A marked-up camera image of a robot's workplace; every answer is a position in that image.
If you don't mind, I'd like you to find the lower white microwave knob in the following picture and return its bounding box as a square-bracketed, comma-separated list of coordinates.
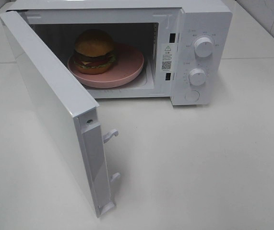
[189, 68, 206, 86]

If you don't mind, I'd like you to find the white microwave knob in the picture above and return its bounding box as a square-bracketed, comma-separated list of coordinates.
[189, 68, 206, 86]
[193, 35, 214, 58]

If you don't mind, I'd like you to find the toy burger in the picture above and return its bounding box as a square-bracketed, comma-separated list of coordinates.
[72, 29, 116, 75]

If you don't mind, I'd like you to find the upper white microwave knob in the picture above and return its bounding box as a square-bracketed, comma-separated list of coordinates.
[193, 35, 214, 58]

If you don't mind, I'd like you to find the pink round plate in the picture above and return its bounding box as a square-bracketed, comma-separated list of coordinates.
[67, 43, 144, 89]

